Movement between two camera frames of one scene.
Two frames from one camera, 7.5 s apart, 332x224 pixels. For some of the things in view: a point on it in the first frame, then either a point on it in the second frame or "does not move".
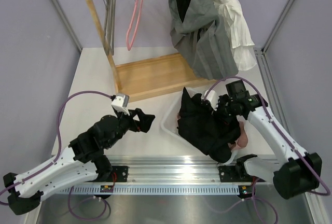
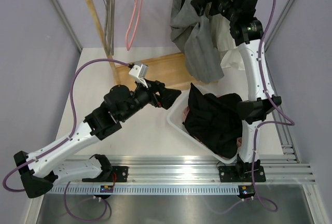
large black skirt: (215, 135) does not move
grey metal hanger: (109, 1) does not move
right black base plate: (237, 173) does not move
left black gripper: (145, 120) → (167, 97)
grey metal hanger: (110, 19) does not move
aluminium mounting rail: (173, 170) does not move
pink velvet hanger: (129, 46) does not move
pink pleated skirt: (243, 140) → (185, 115)
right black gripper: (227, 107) → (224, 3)
